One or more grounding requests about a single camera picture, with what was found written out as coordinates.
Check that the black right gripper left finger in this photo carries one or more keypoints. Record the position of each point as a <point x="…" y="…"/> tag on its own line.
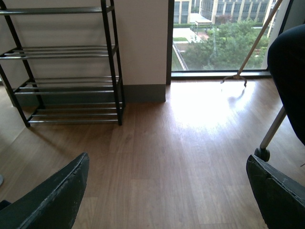
<point x="54" y="204"/>

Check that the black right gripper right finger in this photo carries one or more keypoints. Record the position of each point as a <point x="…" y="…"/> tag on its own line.
<point x="281" y="200"/>

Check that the black metal shoe rack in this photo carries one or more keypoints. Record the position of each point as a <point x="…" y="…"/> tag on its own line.
<point x="61" y="61"/>

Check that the long reacher grabber tool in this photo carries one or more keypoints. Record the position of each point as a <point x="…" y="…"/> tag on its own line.
<point x="238" y="76"/>

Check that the dark chair with metal leg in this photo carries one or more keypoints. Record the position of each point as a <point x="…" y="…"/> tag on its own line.
<point x="286" y="64"/>

